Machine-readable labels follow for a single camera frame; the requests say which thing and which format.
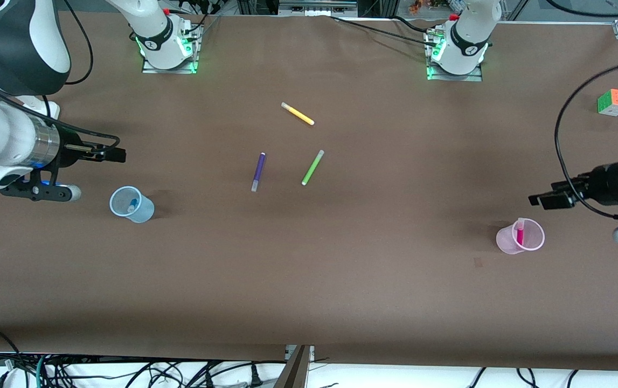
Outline yellow marker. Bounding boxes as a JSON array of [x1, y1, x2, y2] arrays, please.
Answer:
[[281, 102, 315, 126]]

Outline translucent pink plastic cup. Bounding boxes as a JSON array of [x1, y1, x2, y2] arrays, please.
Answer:
[[496, 218, 545, 255]]

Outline translucent blue plastic cup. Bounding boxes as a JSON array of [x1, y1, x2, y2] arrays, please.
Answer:
[[109, 186, 155, 224]]

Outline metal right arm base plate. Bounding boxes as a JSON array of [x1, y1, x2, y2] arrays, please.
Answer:
[[142, 22, 200, 74]]

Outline white desk lamp stand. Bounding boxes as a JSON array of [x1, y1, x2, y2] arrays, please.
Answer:
[[18, 95, 61, 121]]

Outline green marker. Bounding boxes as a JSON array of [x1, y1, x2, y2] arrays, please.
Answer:
[[301, 150, 325, 186]]

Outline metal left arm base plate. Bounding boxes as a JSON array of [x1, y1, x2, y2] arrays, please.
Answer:
[[426, 31, 483, 82]]

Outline colourful puzzle cube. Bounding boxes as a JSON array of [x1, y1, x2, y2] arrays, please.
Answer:
[[597, 88, 618, 117]]

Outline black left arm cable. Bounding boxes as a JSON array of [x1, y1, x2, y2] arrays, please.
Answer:
[[554, 58, 618, 220]]

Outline purple marker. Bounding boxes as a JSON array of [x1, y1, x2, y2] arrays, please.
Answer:
[[251, 153, 266, 192]]

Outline black power cable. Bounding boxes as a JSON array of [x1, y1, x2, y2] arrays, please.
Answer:
[[330, 15, 441, 46]]

